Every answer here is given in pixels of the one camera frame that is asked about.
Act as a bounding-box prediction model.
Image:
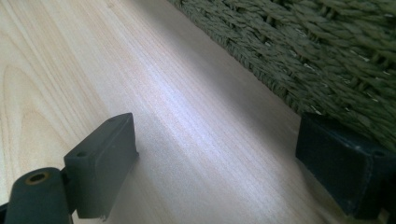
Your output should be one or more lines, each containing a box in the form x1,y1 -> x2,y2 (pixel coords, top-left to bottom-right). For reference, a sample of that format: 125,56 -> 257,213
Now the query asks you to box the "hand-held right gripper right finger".
294,111 -> 396,220

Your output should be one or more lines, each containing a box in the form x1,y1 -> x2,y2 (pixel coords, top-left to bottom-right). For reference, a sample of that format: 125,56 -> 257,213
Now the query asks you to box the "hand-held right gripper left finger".
63,112 -> 140,222

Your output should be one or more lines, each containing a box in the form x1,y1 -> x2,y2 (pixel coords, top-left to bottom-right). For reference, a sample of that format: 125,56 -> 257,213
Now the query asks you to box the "green woven basket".
166,0 -> 396,153

